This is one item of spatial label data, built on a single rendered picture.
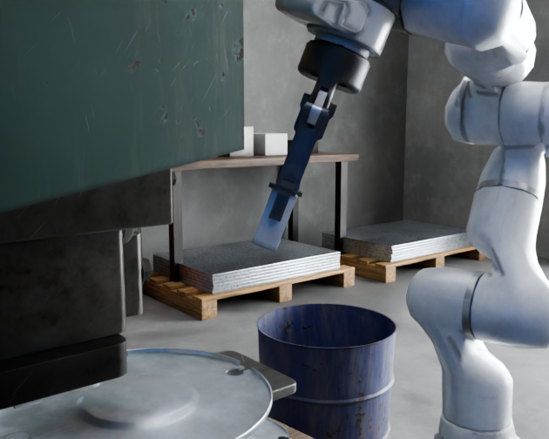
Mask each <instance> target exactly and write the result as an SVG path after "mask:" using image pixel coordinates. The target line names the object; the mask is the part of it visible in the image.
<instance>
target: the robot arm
mask: <svg viewBox="0 0 549 439"><path fill-rule="evenodd" d="M275 7H276V9H277V10H278V11H279V12H281V13H282V14H284V15H286V16H287V17H289V18H291V19H293V20H294V21H296V22H297V23H298V24H302V25H305V26H307V29H308V32H310V33H311V34H313V35H314V36H315V40H310V41H309V42H307V44H306V47H305V49H304V52H303V53H302V58H301V60H300V63H299V65H298V71H299V72H300V73H301V74H302V75H303V76H305V77H307V78H309V79H312V80H315V81H316V83H315V87H314V90H313V91H312V93H311V95H310V94H307V93H306V92H304V94H303V97H302V101H301V103H300V107H301V109H300V112H299V114H298V117H297V120H296V121H295V125H294V130H295V135H294V138H293V140H292V143H291V146H290V147H289V150H288V154H287V157H286V159H285V161H284V164H283V167H282V169H281V173H280V175H279V177H277V179H276V183H273V182H270V183H269V186H268V187H270V188H272V191H271V193H270V195H269V198H268V202H267V204H266V206H265V209H264V211H263V214H262V216H261V220H260V222H259V225H258V227H257V229H256V232H255V234H254V238H253V240H252V242H253V243H252V244H255V245H256V246H259V247H263V248H266V249H267V250H270V251H272V252H276V250H277V247H278V246H279V243H280V241H281V236H282V235H283V232H284V230H285V227H286V225H287V223H288V219H289V216H290V214H291V212H292V210H293V207H294V205H295V202H296V199H297V196H298V197H302V194H303V192H300V191H298V190H299V189H300V185H301V180H302V176H303V174H304V172H305V170H306V167H307V164H308V161H309V159H310V156H311V154H312V151H313V149H314V147H315V143H316V141H317V140H321V139H322V137H323V135H324V133H325V131H326V128H327V125H328V123H329V121H330V120H331V119H332V118H333V117H334V114H335V112H336V107H337V105H336V104H333V103H331V102H332V101H331V99H332V97H333V95H334V93H335V90H339V91H343V92H347V93H350V94H357V93H358V92H360V90H361V89H362V87H363V82H364V80H365V78H366V76H367V73H368V71H369V68H370V66H369V62H368V61H367V58H368V57H379V56H380V55H381V52H382V50H383V47H384V45H385V43H386V40H387V38H388V36H389V34H390V30H395V31H399V32H402V33H406V34H410V35H413V36H417V37H425V38H429V39H433V40H437V41H441V42H445V48H444V53H445V55H446V57H447V58H448V60H449V63H450V64H451V65H452V66H454V67H455V68H456V69H457V70H458V71H460V72H461V73H462V74H463V75H464V77H463V79H462V81H461V83H460V84H459V85H457V86H456V88H455V89H454V90H453V92H452V93H451V94H450V96H449V98H448V101H447V104H446V106H445V114H444V123H445V125H446V128H447V130H448V132H449V134H450V135H451V137H452V139H453V140H456V141H459V142H463V143H466V144H470V145H473V144H478V145H497V146H498V147H497V148H495V149H494V150H493V152H492V154H491V156H490V158H489V160H488V162H487V164H486V165H485V168H484V170H483V171H482V173H481V176H480V179H479V182H478V187H477V190H476V192H475V193H474V198H473V201H472V205H471V211H470V215H469V219H468V222H467V227H466V232H467V236H468V241H470V243H471V244H472V245H473V246H474V247H475V248H476V249H477V250H478V251H479V252H480V253H482V254H483V255H485V256H486V257H488V258H489V259H491V260H492V266H491V270H490V272H479V271H472V270H466V269H459V268H452V267H431V268H424V269H422V270H420V271H419V272H417V273H416V274H415V275H414V276H413V277H412V279H411V280H410V283H409V285H408V288H407V292H406V303H407V307H408V309H409V312H410V316H411V317H412V318H413V319H414V320H415V321H416V322H417V323H418V324H419V325H420V326H421V328H422V329H423V330H424V332H425V333H426V334H427V335H428V336H429V337H430V339H431V341H432V343H433V346H434V349H435V350H436V353H437V358H438V359H439V362H440V365H441V368H442V406H443V407H442V412H441V416H440V423H439V429H438V431H439V432H437V433H436V434H434V439H520V438H519V437H518V436H516V433H515V429H514V426H513V421H512V390H513V379H512V377H511V375H510V373H509V371H508V370H507V368H506V367H505V365H504V364H503V362H501V361H500V360H499V359H498V358H496V357H495V356H494V355H492V354H491V353H490V352H489V351H488V350H487V348H486V346H485V344H484V343H483V341H486V342H490V343H494V344H498V345H503V346H507V347H511V348H549V281H548V280H547V279H546V277H545V275H544V274H543V272H542V270H541V268H540V267H539V264H538V260H537V255H536V251H535V242H536V234H537V230H538V225H539V217H540V213H541V208H542V203H543V197H544V191H545V186H546V164H545V159H544V153H546V156H547V157H549V82H531V81H522V80H523V79H524V78H525V77H526V75H527V74H528V73H529V72H530V70H531V69H532V68H533V65H534V59H535V54H536V48H535V45H534V43H533V41H534V39H535V37H536V30H535V22H534V20H533V17H532V14H531V12H530V10H529V8H528V6H527V3H526V1H525V0H276V1H275Z"/></svg>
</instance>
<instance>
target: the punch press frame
mask: <svg viewBox="0 0 549 439"><path fill-rule="evenodd" d="M241 150H245V141H244V24H243V0H0V213H3V212H7V211H10V210H14V209H18V208H21V207H24V206H30V205H34V204H37V203H41V202H44V201H47V200H51V199H57V198H61V197H64V196H67V195H71V194H74V193H78V192H83V191H87V190H91V189H94V188H98V187H101V186H107V185H110V184H114V183H118V182H121V181H124V180H128V179H134V178H137V177H141V176H144V175H147V174H151V173H155V172H161V171H164V170H167V169H171V168H174V167H178V166H182V165H187V164H191V163H194V162H198V161H201V160H204V159H210V158H214V157H218V156H221V155H224V154H228V153H231V152H238V151H241Z"/></svg>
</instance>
